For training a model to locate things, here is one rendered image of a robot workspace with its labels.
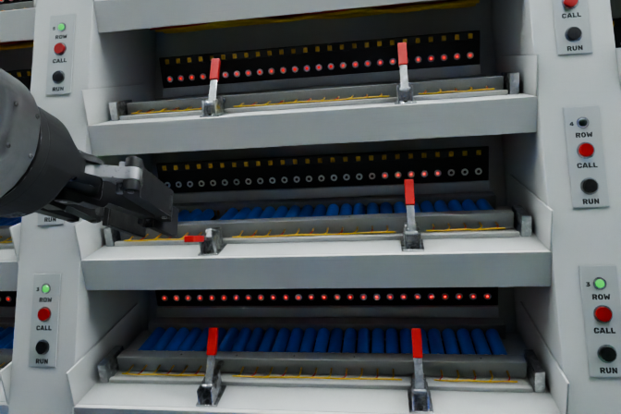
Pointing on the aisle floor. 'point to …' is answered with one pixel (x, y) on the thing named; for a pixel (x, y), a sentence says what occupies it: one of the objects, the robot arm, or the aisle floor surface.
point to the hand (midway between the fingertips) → (143, 216)
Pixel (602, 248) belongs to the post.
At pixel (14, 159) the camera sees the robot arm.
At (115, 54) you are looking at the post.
